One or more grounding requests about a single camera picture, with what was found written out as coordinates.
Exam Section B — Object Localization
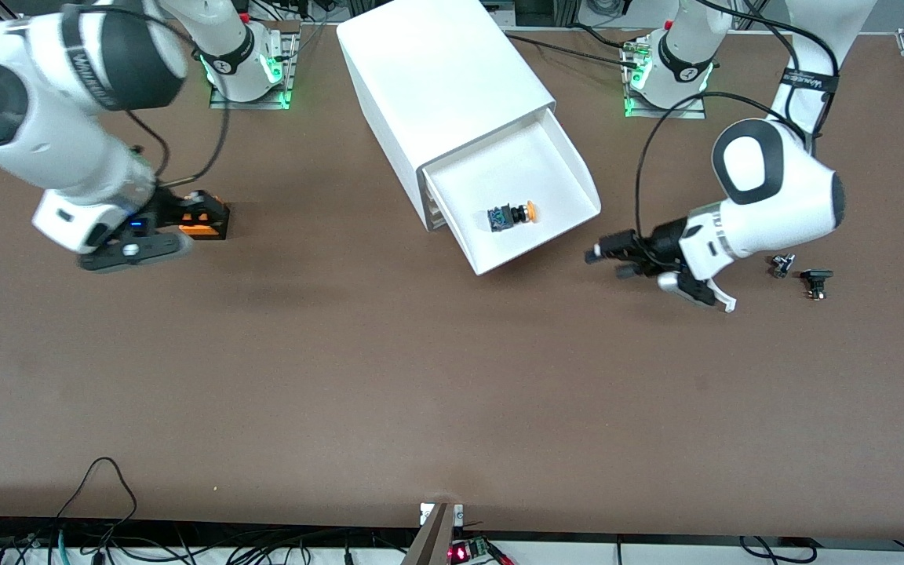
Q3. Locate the orange push button switch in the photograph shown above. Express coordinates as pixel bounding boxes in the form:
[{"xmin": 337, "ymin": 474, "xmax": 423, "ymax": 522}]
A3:
[{"xmin": 487, "ymin": 201, "xmax": 540, "ymax": 234}]

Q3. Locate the white drawer cabinet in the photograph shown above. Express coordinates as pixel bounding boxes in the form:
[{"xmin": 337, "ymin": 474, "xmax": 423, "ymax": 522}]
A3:
[{"xmin": 335, "ymin": 0, "xmax": 557, "ymax": 233}]

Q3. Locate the orange box with hole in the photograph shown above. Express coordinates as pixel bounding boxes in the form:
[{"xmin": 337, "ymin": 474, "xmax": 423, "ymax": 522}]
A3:
[{"xmin": 177, "ymin": 200, "xmax": 231, "ymax": 242}]

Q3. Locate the circuit board with red light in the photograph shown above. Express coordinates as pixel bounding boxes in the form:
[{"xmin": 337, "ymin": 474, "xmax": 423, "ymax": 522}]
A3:
[{"xmin": 447, "ymin": 535, "xmax": 515, "ymax": 565}]

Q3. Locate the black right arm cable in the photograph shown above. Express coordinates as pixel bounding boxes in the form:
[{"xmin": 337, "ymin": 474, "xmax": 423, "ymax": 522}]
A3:
[
  {"xmin": 160, "ymin": 98, "xmax": 231, "ymax": 188},
  {"xmin": 126, "ymin": 110, "xmax": 170, "ymax": 183}
]

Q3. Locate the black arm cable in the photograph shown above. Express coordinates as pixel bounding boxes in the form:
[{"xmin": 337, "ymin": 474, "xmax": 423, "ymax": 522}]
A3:
[
  {"xmin": 160, "ymin": 98, "xmax": 231, "ymax": 188},
  {"xmin": 634, "ymin": 0, "xmax": 842, "ymax": 238},
  {"xmin": 126, "ymin": 110, "xmax": 170, "ymax": 183}
]

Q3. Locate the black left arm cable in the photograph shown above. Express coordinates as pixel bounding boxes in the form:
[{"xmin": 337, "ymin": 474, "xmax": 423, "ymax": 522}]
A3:
[{"xmin": 634, "ymin": 0, "xmax": 842, "ymax": 238}]

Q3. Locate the black switch module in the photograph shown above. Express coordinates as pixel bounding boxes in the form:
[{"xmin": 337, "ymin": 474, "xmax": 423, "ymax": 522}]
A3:
[{"xmin": 800, "ymin": 268, "xmax": 835, "ymax": 301}]

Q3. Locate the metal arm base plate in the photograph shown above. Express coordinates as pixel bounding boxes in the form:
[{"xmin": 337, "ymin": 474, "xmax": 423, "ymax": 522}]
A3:
[
  {"xmin": 622, "ymin": 38, "xmax": 709, "ymax": 121},
  {"xmin": 210, "ymin": 21, "xmax": 301, "ymax": 110}
]

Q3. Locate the black cable behind cabinet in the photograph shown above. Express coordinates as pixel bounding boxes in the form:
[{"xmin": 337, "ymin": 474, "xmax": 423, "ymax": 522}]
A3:
[{"xmin": 499, "ymin": 22, "xmax": 643, "ymax": 68}]

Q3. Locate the black looped cable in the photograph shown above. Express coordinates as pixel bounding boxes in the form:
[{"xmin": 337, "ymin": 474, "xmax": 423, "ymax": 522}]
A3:
[{"xmin": 55, "ymin": 457, "xmax": 140, "ymax": 544}]

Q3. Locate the black curved cable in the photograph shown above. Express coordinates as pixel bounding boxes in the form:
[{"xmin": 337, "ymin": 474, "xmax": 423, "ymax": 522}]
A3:
[{"xmin": 738, "ymin": 535, "xmax": 818, "ymax": 565}]

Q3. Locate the grey metal mount bracket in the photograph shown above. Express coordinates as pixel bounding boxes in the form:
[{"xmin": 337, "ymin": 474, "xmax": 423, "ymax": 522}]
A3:
[{"xmin": 400, "ymin": 501, "xmax": 465, "ymax": 565}]

